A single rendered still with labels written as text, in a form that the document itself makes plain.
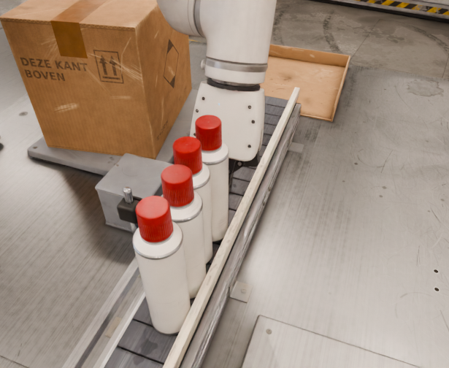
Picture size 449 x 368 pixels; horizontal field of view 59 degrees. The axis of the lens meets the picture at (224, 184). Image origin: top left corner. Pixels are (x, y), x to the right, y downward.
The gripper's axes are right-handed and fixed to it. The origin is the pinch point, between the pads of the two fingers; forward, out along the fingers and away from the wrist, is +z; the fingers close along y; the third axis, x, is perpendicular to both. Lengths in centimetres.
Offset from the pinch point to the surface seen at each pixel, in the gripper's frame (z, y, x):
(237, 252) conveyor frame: 8.5, 5.1, -4.4
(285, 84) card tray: -8, -2, 55
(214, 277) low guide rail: 7.7, 4.4, -12.8
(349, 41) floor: -14, 4, 317
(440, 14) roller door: -45, 77, 387
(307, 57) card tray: -15, 1, 70
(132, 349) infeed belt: 14.6, -2.2, -22.0
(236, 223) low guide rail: 4.3, 4.0, -3.5
